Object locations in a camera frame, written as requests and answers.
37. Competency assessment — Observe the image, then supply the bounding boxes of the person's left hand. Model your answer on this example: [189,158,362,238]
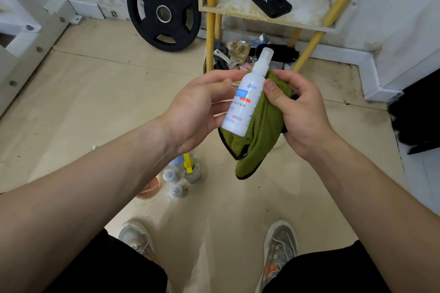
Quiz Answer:
[161,69,248,156]

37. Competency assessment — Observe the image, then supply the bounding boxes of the person's right hand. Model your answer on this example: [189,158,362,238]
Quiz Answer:
[263,69,339,163]

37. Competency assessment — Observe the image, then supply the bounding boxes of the green microfibre cloth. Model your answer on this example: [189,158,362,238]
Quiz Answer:
[218,69,300,181]

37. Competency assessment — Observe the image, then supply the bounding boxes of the small white bottle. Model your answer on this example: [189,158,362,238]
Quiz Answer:
[162,167,179,184]
[221,47,275,138]
[169,183,188,198]

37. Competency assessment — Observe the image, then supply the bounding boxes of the clear bottle yellow green sprayer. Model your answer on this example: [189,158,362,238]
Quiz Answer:
[181,152,203,184]

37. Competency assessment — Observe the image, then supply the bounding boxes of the orange spray bottle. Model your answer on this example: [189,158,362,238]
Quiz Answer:
[136,175,161,201]

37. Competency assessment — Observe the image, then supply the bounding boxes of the white shelf yellow poles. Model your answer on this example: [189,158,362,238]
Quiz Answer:
[198,0,379,74]

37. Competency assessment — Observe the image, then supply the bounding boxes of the person's right forearm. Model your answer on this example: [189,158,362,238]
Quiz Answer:
[311,138,440,293]

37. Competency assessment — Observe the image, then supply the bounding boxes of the person's left forearm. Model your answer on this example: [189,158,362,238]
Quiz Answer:
[0,117,183,293]

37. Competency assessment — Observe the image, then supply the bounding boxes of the person's right grey shoe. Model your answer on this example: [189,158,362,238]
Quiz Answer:
[254,219,299,293]

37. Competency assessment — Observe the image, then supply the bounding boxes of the person's grey shoe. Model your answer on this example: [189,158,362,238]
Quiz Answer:
[254,219,299,293]
[118,219,159,262]

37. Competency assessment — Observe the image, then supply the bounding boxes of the person's left grey shoe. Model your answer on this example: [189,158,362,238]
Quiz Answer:
[118,219,159,262]

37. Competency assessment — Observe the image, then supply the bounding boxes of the white plastic scoop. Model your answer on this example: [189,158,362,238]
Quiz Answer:
[213,49,241,70]

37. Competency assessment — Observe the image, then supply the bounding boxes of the tan fuzzy glove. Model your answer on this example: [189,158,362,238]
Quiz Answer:
[225,40,252,65]

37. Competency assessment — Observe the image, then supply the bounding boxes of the blue white packet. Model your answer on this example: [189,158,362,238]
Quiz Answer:
[249,33,270,47]

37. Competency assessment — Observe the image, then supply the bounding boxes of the black weight plate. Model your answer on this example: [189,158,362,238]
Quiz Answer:
[126,0,203,53]

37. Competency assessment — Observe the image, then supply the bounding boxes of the black shorts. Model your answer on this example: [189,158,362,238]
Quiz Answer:
[43,229,392,293]

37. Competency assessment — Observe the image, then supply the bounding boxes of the white metal rack frame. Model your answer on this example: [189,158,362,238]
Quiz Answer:
[0,0,83,117]

